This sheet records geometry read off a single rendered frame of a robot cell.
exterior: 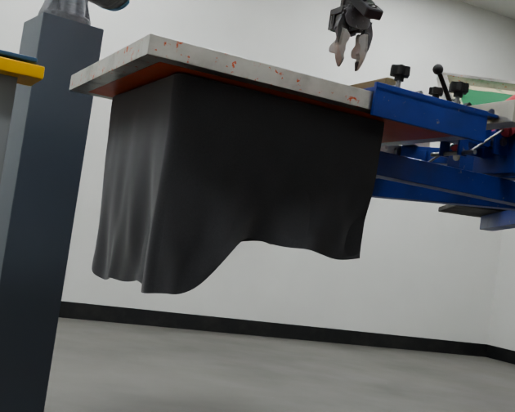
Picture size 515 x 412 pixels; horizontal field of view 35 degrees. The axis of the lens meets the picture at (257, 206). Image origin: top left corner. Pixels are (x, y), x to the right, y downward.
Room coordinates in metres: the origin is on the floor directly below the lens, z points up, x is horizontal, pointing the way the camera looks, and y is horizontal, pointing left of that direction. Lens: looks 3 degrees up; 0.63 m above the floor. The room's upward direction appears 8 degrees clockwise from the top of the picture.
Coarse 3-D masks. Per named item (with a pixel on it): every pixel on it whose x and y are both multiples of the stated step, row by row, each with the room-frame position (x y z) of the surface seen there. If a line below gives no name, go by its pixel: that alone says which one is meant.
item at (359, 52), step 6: (360, 36) 1.96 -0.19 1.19; (366, 36) 1.97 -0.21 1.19; (360, 42) 1.96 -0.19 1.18; (366, 42) 1.97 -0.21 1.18; (354, 48) 2.00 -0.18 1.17; (360, 48) 1.96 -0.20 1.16; (366, 48) 1.97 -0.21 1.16; (354, 54) 2.00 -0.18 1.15; (360, 54) 1.96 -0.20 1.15; (366, 54) 1.97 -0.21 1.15; (360, 60) 1.96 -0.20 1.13
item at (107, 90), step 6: (108, 84) 1.79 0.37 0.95; (114, 84) 1.78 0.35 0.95; (120, 84) 1.77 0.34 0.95; (126, 84) 1.76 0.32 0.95; (132, 84) 1.75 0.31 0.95; (138, 84) 1.74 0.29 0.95; (96, 90) 1.89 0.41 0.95; (102, 90) 1.88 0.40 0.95; (108, 90) 1.87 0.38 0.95; (114, 90) 1.85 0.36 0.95; (120, 90) 1.84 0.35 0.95; (126, 90) 1.83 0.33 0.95
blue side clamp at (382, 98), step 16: (384, 96) 1.64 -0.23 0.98; (400, 96) 1.66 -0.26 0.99; (416, 96) 1.68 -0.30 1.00; (432, 96) 1.70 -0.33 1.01; (384, 112) 1.65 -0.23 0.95; (400, 112) 1.66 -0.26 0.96; (416, 112) 1.68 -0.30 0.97; (432, 112) 1.70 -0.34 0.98; (448, 112) 1.72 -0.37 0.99; (464, 112) 1.74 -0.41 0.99; (480, 112) 1.76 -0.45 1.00; (432, 128) 1.70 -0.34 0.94; (448, 128) 1.72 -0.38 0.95; (464, 128) 1.74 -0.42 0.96; (480, 128) 1.76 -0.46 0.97
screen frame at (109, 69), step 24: (144, 48) 1.45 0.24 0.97; (168, 48) 1.45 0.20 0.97; (192, 48) 1.47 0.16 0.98; (96, 72) 1.73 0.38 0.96; (120, 72) 1.63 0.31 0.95; (216, 72) 1.50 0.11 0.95; (240, 72) 1.51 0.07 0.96; (264, 72) 1.53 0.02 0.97; (288, 72) 1.55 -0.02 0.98; (312, 96) 1.60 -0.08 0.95; (336, 96) 1.61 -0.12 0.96; (360, 96) 1.63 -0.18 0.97; (384, 144) 2.07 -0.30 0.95
